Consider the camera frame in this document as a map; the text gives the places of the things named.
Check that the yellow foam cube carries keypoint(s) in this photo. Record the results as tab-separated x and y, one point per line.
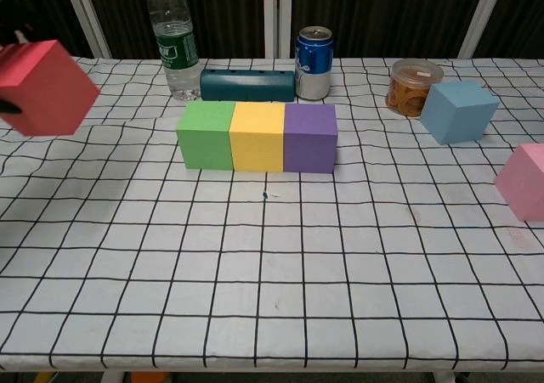
257	145

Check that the upright white frame post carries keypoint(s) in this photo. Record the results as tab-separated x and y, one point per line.
285	13
270	13

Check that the dark teal plastic case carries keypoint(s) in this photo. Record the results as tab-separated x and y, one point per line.
248	86

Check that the white black-grid tablecloth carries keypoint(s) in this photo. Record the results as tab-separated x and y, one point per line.
272	272

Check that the white table leg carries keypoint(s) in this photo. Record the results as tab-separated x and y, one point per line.
444	378
114	378

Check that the pink foam cube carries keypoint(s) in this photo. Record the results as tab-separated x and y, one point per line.
525	183

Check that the clear jar of rubber bands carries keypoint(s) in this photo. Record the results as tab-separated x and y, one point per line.
408	86

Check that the green foam cube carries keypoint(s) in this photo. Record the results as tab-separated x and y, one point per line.
206	145

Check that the purple foam cube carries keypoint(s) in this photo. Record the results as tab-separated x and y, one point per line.
309	147

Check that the light blue foam cube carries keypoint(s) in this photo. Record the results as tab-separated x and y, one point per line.
461	115

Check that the blue soda can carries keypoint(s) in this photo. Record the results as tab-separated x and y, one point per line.
313	64

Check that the clear water bottle green label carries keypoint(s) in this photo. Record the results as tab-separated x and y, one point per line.
174	52

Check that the red foam cube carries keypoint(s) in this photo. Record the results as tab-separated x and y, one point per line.
47	94

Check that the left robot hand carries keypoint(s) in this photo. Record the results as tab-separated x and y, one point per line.
8	108

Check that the orange object under table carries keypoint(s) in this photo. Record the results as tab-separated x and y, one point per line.
149	378

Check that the slanted white frame bar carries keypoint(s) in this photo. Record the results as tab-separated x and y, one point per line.
85	13
482	18

